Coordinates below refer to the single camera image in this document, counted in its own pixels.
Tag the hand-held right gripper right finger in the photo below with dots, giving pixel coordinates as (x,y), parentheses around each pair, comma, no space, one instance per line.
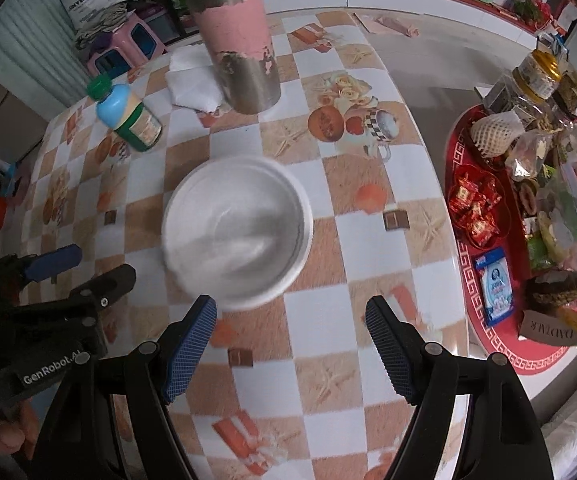
(388,345)

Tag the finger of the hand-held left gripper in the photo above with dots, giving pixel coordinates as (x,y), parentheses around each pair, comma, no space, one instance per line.
(113,281)
(56,260)

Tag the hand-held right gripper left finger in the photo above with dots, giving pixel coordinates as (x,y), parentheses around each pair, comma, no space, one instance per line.
(193,345)

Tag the white bowl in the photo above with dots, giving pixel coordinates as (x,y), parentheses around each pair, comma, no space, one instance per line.
(238,230)

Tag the person's left hand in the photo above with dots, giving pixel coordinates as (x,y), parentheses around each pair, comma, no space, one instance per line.
(11,435)

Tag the red round tray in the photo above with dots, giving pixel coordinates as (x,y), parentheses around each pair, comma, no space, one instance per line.
(468,285)

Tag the checkered printed tablecloth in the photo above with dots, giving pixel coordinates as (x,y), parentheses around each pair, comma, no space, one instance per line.
(318,260)

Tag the blue tissue packet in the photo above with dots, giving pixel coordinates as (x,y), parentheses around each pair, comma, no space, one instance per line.
(495,287)

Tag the pile of red candy packets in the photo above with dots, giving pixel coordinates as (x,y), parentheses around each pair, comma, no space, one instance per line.
(475,210)

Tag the brown paper tag box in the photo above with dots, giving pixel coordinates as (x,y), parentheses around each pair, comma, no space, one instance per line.
(548,327)

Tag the green capped plastic bottle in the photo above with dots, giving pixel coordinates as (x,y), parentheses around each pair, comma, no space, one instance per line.
(128,115)

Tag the pale green curtain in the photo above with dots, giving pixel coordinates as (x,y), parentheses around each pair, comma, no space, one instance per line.
(28,60)

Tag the white folded napkin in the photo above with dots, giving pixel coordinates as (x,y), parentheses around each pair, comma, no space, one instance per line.
(188,85)

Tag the pink plastic stool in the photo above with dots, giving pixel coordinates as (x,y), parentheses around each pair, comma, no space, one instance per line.
(128,45)

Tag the fruit in white foam net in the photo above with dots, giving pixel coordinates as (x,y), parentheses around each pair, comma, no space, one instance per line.
(495,132)

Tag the pile of grey cloth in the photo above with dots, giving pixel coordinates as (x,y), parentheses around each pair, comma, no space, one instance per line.
(103,22)

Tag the white cardboard box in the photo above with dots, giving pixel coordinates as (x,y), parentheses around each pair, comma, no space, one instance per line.
(93,2)

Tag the pink metal tumbler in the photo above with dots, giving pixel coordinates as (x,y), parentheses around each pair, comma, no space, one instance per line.
(233,35)

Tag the glass jar with gold lid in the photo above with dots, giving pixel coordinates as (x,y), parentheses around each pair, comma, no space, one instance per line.
(535,77)

